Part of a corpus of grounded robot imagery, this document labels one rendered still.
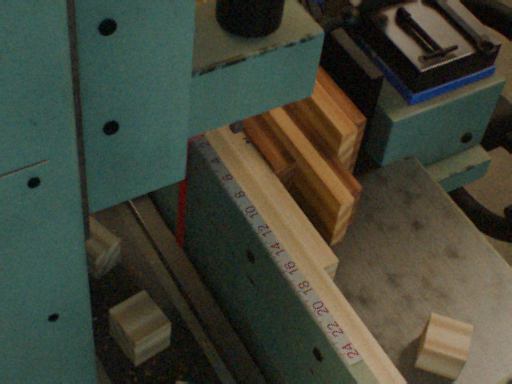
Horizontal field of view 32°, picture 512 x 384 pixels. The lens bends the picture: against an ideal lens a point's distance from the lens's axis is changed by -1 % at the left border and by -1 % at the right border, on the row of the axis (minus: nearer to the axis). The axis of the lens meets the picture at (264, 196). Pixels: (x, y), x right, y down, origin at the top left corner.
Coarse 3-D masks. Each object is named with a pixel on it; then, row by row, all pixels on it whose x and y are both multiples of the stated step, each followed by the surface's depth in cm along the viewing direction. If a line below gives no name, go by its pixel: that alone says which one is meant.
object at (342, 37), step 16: (336, 32) 81; (336, 48) 81; (352, 48) 80; (320, 64) 84; (336, 64) 82; (352, 64) 79; (368, 64) 79; (336, 80) 83; (352, 80) 80; (368, 80) 78; (352, 96) 81; (368, 96) 79; (368, 112) 81; (368, 128) 83
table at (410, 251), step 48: (192, 192) 80; (384, 192) 82; (432, 192) 83; (384, 240) 79; (432, 240) 79; (480, 240) 80; (240, 288) 77; (384, 288) 75; (432, 288) 76; (480, 288) 76; (288, 336) 72; (384, 336) 72; (480, 336) 73
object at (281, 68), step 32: (288, 0) 71; (224, 32) 68; (288, 32) 69; (320, 32) 69; (192, 64) 65; (224, 64) 66; (256, 64) 68; (288, 64) 70; (192, 96) 66; (224, 96) 68; (256, 96) 71; (288, 96) 73; (192, 128) 69
